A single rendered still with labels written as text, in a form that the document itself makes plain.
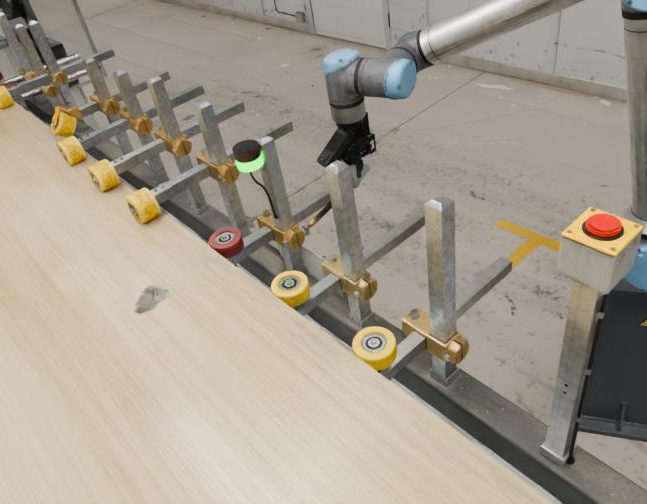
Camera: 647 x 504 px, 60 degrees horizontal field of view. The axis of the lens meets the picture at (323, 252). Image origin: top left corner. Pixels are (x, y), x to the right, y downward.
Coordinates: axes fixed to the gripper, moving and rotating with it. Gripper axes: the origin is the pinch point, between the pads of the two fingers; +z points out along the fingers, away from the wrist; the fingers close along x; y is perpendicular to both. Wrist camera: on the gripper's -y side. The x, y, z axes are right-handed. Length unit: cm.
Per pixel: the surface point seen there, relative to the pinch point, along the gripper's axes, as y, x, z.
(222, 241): -42.6, -0.5, -8.0
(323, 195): -11.3, -1.0, -3.5
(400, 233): -9.1, -26.4, -1.3
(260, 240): -33.4, -1.5, -2.7
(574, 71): 235, 61, 72
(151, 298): -64, -5, -8
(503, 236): 91, 10, 83
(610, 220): -26, -81, -41
